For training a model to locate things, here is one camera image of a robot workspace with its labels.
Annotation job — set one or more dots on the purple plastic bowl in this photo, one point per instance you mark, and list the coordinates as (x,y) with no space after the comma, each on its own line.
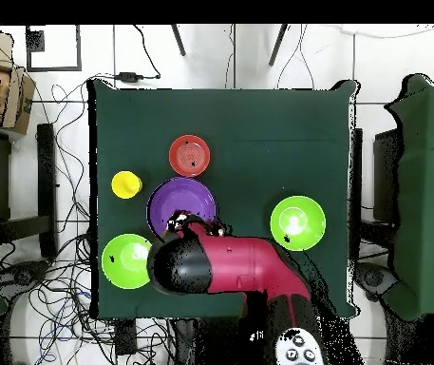
(182,195)

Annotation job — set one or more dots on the orange ribbed plastic bowl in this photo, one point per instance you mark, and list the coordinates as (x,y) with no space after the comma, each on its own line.
(189,156)

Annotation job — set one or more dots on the green plastic bowl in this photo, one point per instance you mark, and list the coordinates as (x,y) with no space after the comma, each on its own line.
(123,262)
(298,224)

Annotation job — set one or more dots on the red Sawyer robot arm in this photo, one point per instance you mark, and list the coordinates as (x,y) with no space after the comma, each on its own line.
(247,262)

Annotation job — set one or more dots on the yellow plastic cup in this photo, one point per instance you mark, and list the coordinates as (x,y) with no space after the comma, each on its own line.
(125,184)

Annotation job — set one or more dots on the black power adapter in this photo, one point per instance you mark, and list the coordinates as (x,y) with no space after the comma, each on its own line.
(128,76)

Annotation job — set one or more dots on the black tripod leg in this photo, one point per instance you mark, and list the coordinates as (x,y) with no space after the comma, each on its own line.
(178,40)
(278,43)

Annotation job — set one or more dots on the grey stand foot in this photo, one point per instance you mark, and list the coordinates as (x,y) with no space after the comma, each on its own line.
(374,279)

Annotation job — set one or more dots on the black stand foot with knob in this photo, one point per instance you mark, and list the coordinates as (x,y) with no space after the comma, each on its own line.
(22,273)

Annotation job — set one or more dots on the brown cardboard box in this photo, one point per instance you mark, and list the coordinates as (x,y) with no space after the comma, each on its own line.
(15,102)

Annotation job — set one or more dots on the black bench frame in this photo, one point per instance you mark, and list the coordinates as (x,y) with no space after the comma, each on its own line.
(47,190)

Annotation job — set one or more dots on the black square frame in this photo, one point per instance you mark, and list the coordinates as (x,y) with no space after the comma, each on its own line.
(78,49)

